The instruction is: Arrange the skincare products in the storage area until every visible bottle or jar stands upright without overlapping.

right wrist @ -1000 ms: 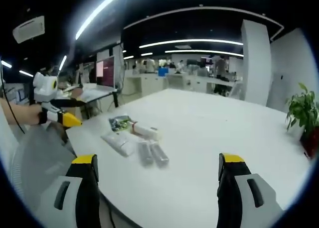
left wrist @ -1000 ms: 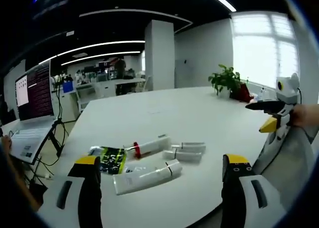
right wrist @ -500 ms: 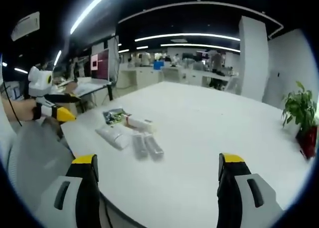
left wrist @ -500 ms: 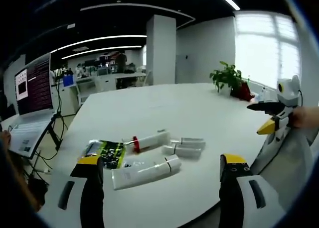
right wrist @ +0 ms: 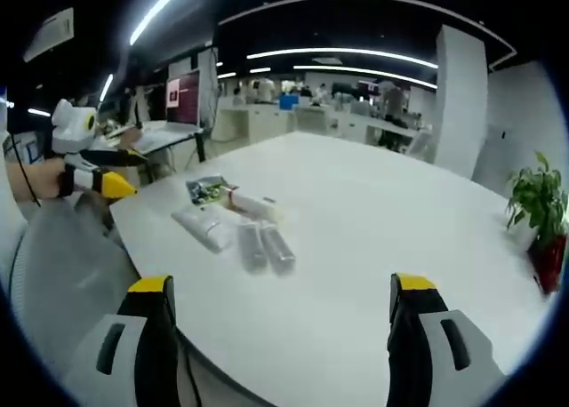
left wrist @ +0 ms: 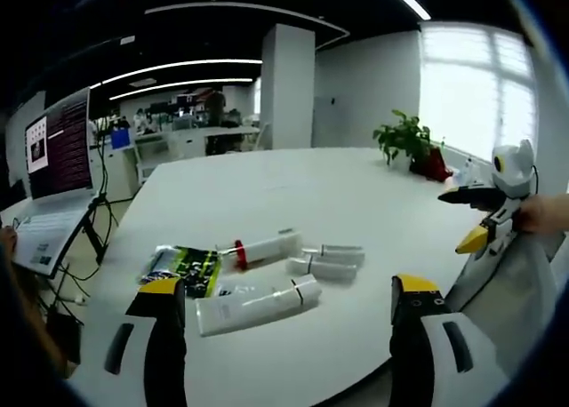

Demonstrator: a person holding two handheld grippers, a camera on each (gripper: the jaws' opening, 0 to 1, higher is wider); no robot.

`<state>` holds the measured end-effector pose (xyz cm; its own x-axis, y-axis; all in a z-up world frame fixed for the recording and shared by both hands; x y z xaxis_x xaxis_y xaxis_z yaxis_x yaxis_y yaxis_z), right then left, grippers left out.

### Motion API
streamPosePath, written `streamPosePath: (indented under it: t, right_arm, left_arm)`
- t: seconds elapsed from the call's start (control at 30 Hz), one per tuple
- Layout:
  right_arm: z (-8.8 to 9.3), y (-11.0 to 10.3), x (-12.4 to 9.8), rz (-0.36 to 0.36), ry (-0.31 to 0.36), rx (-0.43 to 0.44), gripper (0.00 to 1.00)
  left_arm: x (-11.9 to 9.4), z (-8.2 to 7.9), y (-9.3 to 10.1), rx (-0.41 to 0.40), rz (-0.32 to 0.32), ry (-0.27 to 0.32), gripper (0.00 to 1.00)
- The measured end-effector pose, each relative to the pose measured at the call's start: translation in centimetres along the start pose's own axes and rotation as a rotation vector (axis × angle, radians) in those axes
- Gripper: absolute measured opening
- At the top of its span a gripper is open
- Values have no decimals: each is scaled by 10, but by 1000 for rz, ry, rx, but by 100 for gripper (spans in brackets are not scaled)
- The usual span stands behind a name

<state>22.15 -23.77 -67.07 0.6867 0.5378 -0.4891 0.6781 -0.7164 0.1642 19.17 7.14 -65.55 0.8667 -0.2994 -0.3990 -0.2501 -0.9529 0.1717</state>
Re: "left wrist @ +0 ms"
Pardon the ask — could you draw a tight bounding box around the white skincare bottle red collar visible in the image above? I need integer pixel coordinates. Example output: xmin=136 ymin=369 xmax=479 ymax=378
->
xmin=216 ymin=228 xmax=304 ymax=271

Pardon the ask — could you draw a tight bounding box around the black box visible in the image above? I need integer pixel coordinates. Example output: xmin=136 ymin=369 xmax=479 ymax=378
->
xmin=45 ymin=309 xmax=84 ymax=366

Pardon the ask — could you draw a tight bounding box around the white office desk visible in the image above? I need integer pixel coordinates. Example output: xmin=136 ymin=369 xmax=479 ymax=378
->
xmin=132 ymin=124 xmax=263 ymax=186

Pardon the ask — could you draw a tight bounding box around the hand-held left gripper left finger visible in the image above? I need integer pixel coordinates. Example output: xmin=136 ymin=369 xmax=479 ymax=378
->
xmin=73 ymin=276 xmax=188 ymax=407

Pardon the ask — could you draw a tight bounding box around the light grey cloth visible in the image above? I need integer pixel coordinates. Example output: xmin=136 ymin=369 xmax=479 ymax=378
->
xmin=443 ymin=228 xmax=568 ymax=319

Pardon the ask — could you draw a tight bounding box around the green black skincare packet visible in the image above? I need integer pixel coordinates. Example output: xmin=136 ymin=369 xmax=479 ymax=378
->
xmin=173 ymin=245 xmax=223 ymax=299

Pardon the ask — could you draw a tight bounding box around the black laptop stand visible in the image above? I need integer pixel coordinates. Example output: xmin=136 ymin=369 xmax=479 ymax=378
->
xmin=82 ymin=193 xmax=112 ymax=266

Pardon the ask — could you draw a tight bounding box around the red box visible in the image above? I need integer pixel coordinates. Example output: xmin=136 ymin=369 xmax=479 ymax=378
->
xmin=409 ymin=143 xmax=454 ymax=182

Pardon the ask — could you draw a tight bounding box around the green potted plant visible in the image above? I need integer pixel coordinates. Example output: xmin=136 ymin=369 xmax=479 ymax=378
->
xmin=372 ymin=108 xmax=439 ymax=173

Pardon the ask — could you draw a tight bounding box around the open silver laptop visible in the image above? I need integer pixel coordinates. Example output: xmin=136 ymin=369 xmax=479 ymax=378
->
xmin=0 ymin=85 xmax=100 ymax=280

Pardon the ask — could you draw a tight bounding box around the small white skincare tube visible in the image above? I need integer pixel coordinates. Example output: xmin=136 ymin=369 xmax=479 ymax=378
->
xmin=301 ymin=243 xmax=366 ymax=266
xmin=285 ymin=254 xmax=359 ymax=284

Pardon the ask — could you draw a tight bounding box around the large white skincare tube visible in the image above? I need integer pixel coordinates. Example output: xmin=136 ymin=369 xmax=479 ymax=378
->
xmin=196 ymin=275 xmax=322 ymax=338

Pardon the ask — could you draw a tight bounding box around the white square pillar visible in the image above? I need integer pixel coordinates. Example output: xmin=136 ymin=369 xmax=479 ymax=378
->
xmin=260 ymin=22 xmax=317 ymax=150

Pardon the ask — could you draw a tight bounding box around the blue box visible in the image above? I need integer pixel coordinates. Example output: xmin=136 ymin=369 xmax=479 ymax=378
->
xmin=109 ymin=127 xmax=133 ymax=150

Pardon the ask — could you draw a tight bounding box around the clear plastic bottle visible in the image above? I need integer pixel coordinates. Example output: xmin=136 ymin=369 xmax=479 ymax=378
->
xmin=457 ymin=156 xmax=479 ymax=184

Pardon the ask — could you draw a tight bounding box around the blue white skincare packet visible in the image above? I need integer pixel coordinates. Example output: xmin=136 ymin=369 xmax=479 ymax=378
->
xmin=136 ymin=244 xmax=180 ymax=288

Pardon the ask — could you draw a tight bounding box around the grey cabinet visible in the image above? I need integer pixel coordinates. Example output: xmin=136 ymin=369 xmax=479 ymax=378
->
xmin=311 ymin=93 xmax=357 ymax=149

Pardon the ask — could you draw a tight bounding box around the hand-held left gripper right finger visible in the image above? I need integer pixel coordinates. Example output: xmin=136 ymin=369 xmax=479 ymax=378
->
xmin=389 ymin=273 xmax=509 ymax=407

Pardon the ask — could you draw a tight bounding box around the person's right hand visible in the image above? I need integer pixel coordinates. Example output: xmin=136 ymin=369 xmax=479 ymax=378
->
xmin=517 ymin=193 xmax=569 ymax=235

